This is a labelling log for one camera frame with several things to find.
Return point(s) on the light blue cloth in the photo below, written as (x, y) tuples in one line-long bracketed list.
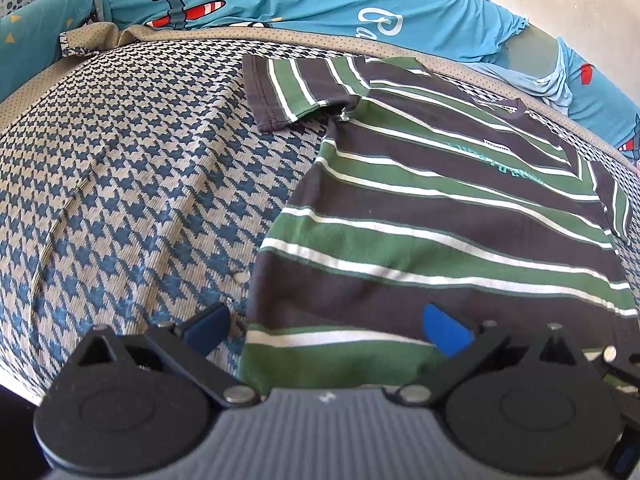
[(545, 87)]

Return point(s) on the teal cover with red patch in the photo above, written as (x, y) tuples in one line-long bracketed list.
[(600, 100)]

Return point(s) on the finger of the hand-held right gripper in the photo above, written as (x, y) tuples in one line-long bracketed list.
[(622, 367)]

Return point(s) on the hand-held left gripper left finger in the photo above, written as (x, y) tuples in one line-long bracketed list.
[(207, 327)]

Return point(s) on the green and brown striped t-shirt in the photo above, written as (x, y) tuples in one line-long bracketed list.
[(425, 200)]

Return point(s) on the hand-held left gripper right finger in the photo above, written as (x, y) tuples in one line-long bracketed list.
[(445, 332)]

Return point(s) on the blue houndstooth bed mat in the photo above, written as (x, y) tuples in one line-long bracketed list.
[(125, 185)]

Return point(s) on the grey-green foam cushion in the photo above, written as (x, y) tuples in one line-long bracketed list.
[(532, 55)]

